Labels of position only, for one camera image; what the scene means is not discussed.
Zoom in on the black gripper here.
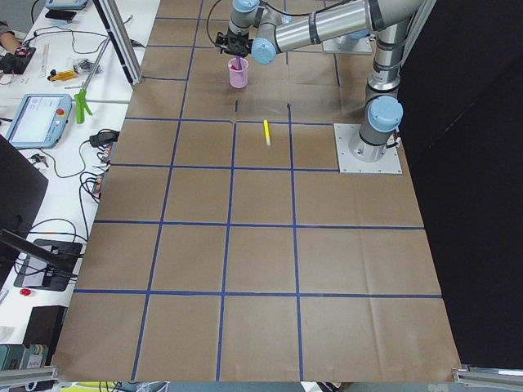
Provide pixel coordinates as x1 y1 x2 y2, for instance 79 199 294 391
214 32 252 57

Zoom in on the aluminium frame post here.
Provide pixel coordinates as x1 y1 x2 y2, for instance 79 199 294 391
92 0 142 85

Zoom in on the yellow black tool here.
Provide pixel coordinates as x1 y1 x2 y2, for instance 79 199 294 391
47 69 78 82

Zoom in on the long metal grabber tool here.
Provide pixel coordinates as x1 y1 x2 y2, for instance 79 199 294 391
66 37 110 90

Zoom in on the blue teach pendant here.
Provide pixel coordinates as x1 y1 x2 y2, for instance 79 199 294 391
7 94 73 149

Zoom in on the yellow highlighter pen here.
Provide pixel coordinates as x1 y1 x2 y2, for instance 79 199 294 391
263 119 271 146

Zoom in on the purple marker pen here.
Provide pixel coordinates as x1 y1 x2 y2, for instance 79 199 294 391
236 56 243 71

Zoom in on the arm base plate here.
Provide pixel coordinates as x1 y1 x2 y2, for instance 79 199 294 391
333 123 402 175

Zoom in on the pink mesh cup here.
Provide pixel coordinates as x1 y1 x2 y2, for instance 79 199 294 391
228 57 248 88

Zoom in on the black monitor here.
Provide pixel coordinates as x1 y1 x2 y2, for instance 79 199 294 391
1 138 48 283

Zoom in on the black power adapter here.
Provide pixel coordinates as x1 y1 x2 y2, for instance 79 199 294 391
89 130 119 147

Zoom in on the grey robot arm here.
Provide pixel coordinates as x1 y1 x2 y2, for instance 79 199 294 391
210 1 422 162

